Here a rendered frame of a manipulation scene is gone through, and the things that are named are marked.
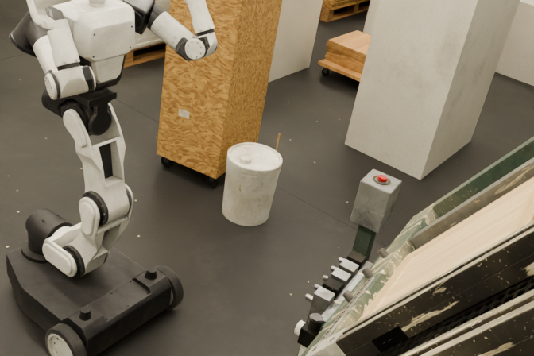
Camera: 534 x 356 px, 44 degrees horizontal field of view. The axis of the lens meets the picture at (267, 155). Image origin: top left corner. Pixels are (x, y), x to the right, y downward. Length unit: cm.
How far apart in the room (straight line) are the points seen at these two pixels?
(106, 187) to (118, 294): 53
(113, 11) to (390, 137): 261
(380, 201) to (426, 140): 203
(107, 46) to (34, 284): 111
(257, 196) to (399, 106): 132
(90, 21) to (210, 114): 155
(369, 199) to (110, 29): 108
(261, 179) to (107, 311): 114
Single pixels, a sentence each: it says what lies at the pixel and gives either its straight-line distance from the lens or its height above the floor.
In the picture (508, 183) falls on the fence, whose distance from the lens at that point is 204.
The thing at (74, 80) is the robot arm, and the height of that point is 127.
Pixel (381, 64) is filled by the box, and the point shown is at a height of 65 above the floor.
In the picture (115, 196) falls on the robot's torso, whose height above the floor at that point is 67.
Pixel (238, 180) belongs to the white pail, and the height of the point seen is 28.
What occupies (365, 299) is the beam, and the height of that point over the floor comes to 90.
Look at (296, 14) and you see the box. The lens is 547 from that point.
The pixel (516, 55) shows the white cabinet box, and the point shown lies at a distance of 692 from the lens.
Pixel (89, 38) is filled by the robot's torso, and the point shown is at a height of 129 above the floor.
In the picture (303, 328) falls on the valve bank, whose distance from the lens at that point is 200.
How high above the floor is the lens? 210
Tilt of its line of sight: 29 degrees down
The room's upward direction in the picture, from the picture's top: 10 degrees clockwise
